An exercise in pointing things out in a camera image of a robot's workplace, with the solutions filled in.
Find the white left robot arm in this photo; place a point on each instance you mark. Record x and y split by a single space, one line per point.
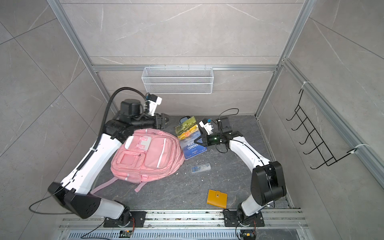
73 193

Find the white wire mesh basket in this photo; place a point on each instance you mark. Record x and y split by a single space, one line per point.
178 80

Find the clear plastic ruler case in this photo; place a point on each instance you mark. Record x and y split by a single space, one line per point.
201 168

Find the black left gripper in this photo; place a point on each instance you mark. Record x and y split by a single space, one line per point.
162 124

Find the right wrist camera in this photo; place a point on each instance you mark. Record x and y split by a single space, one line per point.
206 127

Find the yellow leather wallet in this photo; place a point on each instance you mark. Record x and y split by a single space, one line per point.
217 199

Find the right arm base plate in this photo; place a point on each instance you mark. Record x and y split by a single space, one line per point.
239 219

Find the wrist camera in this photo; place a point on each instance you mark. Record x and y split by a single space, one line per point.
152 101
206 127

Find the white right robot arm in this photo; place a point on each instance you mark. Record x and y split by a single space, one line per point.
267 182

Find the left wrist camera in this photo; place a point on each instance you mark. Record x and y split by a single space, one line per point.
152 101

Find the pink student backpack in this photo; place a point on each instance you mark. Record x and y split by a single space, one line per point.
146 156

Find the Animal Farm book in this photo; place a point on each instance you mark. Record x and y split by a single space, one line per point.
187 133

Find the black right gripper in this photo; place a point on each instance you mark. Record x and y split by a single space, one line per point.
206 138

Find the aluminium mounting rail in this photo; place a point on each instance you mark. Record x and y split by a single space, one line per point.
195 219

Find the black wire hook rack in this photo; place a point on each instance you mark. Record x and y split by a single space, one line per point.
314 136

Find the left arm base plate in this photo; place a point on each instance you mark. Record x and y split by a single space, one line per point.
127 220

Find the light blue pencil case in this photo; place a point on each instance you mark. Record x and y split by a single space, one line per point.
183 119

